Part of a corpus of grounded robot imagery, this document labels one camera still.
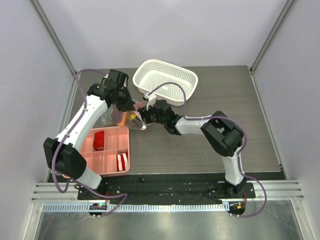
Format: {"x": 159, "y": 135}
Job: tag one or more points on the clear pink zip top bag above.
{"x": 112, "y": 115}

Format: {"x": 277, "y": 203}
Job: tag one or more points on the white perforated plastic basket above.
{"x": 169, "y": 82}

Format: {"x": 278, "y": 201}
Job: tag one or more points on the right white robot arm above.
{"x": 224, "y": 136}

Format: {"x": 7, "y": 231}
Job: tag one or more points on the left aluminium corner post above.
{"x": 52, "y": 34}

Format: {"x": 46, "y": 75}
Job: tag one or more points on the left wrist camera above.
{"x": 117, "y": 79}

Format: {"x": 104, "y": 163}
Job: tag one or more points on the aluminium front rail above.
{"x": 272, "y": 190}

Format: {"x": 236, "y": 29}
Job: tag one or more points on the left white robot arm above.
{"x": 62, "y": 153}

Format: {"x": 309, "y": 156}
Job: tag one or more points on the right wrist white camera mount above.
{"x": 150, "y": 99}

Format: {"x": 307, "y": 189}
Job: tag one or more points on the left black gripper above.
{"x": 129, "y": 105}

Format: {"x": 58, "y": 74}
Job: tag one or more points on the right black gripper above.
{"x": 145, "y": 114}

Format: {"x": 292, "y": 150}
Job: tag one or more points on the right aluminium corner post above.
{"x": 281, "y": 18}

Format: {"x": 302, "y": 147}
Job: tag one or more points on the pink divided organizer tray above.
{"x": 104, "y": 162}

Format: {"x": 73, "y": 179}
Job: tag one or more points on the slotted grey cable duct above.
{"x": 99, "y": 207}

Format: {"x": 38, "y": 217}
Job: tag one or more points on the red white striped fake food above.
{"x": 122, "y": 162}

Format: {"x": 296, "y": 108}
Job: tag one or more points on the aluminium corner post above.
{"x": 281, "y": 18}
{"x": 52, "y": 34}

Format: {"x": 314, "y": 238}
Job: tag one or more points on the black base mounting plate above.
{"x": 175, "y": 191}

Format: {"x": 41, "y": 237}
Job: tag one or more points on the red plush fake food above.
{"x": 99, "y": 141}

